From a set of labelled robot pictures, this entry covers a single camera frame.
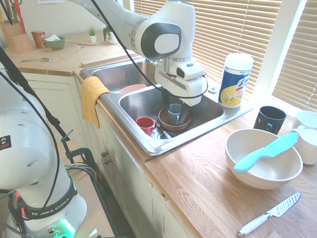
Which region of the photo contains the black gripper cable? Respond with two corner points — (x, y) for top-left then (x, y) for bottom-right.
(90, 0), (209, 99)

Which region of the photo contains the wide beige window blind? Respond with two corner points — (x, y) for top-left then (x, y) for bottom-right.
(133, 0), (283, 101)

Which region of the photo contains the trailing plant white pot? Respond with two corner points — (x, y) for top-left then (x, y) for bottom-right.
(102, 25), (120, 45)

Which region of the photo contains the black clamp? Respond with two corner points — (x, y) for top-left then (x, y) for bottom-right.
(60, 129), (101, 179)

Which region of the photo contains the metal spoon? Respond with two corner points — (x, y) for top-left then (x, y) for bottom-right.
(20, 57), (53, 63)

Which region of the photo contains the cream kitchen cabinet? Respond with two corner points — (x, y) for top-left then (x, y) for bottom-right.
(14, 71), (196, 238)

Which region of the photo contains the white mug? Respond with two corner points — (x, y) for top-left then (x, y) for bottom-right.
(290, 125), (317, 166)
(294, 110), (317, 130)

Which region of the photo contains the large cream bowl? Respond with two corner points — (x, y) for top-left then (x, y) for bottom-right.
(225, 128), (304, 190)

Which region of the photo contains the teal serrated plastic knife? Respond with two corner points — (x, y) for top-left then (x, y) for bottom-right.
(232, 132), (300, 174)

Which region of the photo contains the red mug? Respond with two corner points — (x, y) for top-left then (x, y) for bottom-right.
(136, 117), (158, 137)

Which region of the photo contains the small upright plant white pot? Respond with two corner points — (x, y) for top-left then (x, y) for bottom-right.
(87, 25), (98, 43)

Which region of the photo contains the wooden knife block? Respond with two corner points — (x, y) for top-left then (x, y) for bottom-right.
(0, 19), (34, 55)

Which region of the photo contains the Lysol wipes canister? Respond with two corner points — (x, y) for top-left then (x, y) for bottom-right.
(218, 53), (255, 109)

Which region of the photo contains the white-handled patterned-blade knife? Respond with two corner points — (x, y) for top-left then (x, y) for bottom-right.
(237, 192), (302, 238)

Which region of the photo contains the orange cardboard box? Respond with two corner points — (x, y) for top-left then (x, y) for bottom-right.
(30, 31), (47, 49)

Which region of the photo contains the small white-handled riveted knife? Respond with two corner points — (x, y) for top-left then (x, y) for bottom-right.
(156, 125), (174, 139)

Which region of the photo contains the yellow dish cloth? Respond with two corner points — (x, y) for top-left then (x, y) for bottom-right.
(81, 76), (111, 130)

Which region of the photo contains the brown ceramic bowl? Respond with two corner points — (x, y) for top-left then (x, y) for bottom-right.
(158, 107), (193, 131)

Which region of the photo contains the stainless steel double sink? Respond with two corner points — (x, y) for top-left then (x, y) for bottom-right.
(80, 59), (254, 156)

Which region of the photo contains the black strap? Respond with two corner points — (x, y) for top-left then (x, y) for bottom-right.
(0, 46), (75, 159)

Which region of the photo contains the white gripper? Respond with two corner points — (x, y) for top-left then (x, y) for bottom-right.
(155, 66), (204, 124)

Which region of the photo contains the wooden cutting board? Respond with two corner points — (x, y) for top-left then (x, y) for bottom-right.
(57, 41), (101, 57)

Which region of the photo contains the green bowl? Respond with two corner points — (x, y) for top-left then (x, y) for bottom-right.
(45, 36), (66, 51)

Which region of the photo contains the black mug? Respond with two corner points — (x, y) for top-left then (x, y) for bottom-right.
(253, 106), (287, 136)

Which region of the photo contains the grey mug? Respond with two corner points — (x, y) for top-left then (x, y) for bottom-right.
(167, 103), (183, 124)

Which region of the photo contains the red-handled knife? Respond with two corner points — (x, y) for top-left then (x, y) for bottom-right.
(13, 0), (27, 35)

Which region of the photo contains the narrow beige window blind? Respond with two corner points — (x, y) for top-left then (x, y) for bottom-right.
(271, 0), (317, 113)

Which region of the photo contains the pink bowl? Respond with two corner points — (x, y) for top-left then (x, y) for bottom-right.
(118, 84), (148, 95)

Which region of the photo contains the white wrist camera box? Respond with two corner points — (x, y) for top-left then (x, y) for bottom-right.
(170, 60), (207, 81)

